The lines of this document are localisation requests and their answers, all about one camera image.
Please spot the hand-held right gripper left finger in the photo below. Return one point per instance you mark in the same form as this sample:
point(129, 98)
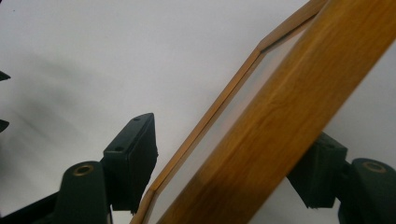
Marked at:
point(134, 161)

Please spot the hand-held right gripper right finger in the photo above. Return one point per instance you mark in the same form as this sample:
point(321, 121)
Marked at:
point(323, 174)

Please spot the wooden tray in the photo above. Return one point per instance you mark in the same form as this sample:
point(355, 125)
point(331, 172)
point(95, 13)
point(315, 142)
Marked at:
point(280, 109)

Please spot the white paper sheet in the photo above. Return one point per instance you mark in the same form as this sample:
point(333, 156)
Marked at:
point(93, 46)

